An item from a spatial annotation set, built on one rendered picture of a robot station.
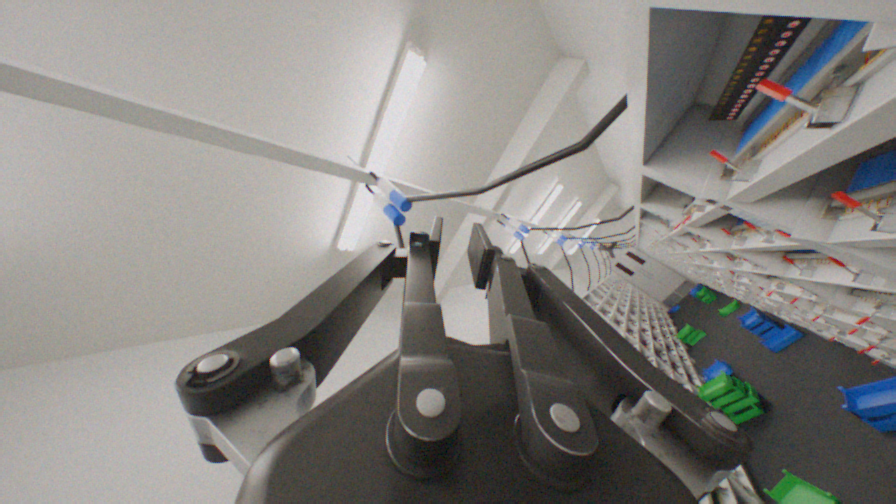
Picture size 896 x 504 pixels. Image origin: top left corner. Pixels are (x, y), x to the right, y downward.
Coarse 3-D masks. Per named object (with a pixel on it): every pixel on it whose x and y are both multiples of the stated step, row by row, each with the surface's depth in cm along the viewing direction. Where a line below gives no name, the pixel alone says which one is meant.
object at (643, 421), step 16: (624, 400) 7; (640, 400) 6; (656, 400) 6; (624, 416) 6; (640, 416) 6; (656, 416) 6; (640, 432) 6; (656, 432) 6; (656, 448) 6; (672, 448) 6; (688, 448) 6; (672, 464) 5; (688, 464) 5; (704, 464) 5; (688, 480) 5; (704, 480) 5; (720, 480) 5
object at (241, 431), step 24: (288, 360) 5; (264, 384) 6; (288, 384) 6; (312, 384) 6; (240, 408) 5; (264, 408) 5; (288, 408) 5; (216, 432) 5; (240, 432) 5; (264, 432) 5; (240, 456) 4
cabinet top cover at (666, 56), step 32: (640, 32) 29; (672, 32) 32; (704, 32) 39; (640, 64) 34; (672, 64) 39; (704, 64) 50; (640, 96) 41; (672, 96) 50; (640, 128) 52; (672, 128) 68; (640, 160) 69
